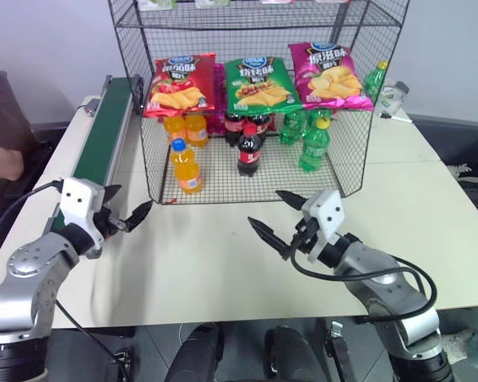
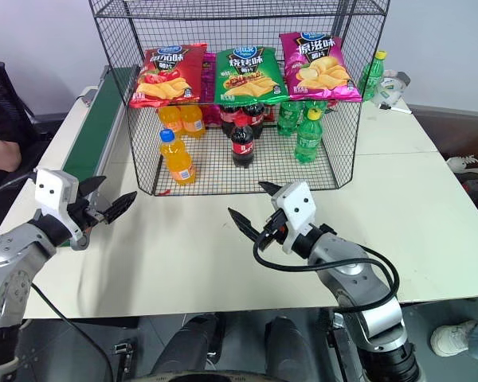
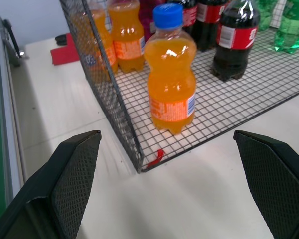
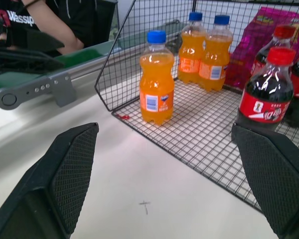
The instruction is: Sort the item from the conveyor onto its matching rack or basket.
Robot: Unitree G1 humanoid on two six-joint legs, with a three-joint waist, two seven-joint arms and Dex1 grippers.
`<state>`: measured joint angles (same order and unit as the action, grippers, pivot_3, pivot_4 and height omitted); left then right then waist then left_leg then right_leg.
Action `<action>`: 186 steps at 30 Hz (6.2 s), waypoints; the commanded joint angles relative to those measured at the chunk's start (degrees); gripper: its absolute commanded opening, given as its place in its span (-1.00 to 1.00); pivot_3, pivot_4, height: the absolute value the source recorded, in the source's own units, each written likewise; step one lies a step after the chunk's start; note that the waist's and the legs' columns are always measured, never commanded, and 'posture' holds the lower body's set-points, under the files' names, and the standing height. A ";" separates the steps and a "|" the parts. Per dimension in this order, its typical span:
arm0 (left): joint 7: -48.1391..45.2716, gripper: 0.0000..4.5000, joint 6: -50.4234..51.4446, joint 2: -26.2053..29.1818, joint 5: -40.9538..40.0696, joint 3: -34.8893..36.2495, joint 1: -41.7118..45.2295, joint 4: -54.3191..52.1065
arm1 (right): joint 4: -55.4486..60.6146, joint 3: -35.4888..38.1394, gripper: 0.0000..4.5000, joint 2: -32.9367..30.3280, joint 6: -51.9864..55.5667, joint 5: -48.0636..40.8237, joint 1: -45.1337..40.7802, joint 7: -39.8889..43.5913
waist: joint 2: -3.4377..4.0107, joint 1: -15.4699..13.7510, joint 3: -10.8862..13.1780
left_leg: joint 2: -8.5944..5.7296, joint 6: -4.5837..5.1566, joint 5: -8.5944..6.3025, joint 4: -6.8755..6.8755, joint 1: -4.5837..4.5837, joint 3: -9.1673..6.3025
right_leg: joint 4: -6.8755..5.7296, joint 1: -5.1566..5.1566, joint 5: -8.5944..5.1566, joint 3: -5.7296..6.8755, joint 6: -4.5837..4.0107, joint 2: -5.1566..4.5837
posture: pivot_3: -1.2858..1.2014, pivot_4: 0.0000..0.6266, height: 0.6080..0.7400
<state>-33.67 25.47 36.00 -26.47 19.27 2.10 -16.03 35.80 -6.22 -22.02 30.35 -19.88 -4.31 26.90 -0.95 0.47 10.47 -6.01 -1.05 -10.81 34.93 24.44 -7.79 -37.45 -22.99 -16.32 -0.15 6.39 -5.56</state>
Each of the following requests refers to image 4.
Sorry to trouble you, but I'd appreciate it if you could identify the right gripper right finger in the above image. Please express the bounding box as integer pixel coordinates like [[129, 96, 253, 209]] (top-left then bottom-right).
[[231, 123, 299, 239]]

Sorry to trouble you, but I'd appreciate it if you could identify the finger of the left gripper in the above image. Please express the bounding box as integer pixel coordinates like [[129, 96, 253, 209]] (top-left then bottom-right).
[[0, 48, 66, 74], [11, 26, 65, 50]]

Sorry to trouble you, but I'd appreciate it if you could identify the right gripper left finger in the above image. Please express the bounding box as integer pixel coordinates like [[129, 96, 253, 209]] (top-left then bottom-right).
[[0, 122, 100, 239]]

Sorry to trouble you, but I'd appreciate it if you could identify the person in black shirt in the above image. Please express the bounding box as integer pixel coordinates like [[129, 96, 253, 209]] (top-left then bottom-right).
[[0, 0, 118, 48]]

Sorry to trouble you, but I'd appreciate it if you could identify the black wristband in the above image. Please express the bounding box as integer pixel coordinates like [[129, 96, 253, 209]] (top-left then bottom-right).
[[22, 0, 41, 8]]

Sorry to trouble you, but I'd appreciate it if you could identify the orange soda bottle blue cap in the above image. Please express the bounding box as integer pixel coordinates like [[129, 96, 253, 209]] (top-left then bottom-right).
[[198, 14, 234, 92], [139, 30, 175, 126], [177, 11, 207, 84]]

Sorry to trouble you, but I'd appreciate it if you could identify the pink snack bag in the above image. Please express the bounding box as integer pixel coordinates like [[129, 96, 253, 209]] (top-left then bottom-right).
[[225, 6, 299, 88]]

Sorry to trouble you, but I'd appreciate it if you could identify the green conveyor belt grey frame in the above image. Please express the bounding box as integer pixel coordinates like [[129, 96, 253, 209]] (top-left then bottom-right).
[[0, 19, 180, 111]]

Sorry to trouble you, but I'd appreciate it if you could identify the black wire basket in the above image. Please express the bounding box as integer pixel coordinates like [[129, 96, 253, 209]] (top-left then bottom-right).
[[94, 0, 299, 213]]

